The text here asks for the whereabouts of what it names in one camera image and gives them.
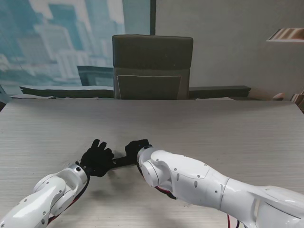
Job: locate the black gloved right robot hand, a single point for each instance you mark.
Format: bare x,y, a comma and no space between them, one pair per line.
133,149

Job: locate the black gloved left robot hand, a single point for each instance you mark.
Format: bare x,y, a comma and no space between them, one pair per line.
97,159

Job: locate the black remote control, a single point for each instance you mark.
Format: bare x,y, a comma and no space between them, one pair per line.
122,162

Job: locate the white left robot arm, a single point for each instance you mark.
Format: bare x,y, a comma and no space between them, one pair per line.
47,190

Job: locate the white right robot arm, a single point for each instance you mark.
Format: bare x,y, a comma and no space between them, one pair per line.
202,183

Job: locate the long dark low cabinet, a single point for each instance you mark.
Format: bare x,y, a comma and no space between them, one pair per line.
66,91

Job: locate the grey office chair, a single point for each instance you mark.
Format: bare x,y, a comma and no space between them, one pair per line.
152,69

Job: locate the grey paper sheet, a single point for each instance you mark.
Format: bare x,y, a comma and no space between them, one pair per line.
33,97

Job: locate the short dark low cabinet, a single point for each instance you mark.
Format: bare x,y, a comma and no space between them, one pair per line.
218,91

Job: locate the dark object at table corner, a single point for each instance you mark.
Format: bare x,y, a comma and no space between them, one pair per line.
2,99

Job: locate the small tan object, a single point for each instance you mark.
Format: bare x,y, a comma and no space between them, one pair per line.
278,97

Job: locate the brown wooden furniture edge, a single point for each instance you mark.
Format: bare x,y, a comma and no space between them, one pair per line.
298,101

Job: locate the dark window frame post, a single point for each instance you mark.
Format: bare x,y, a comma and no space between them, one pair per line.
153,16

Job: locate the wooden wall shelf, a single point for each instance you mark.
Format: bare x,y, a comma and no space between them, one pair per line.
287,34

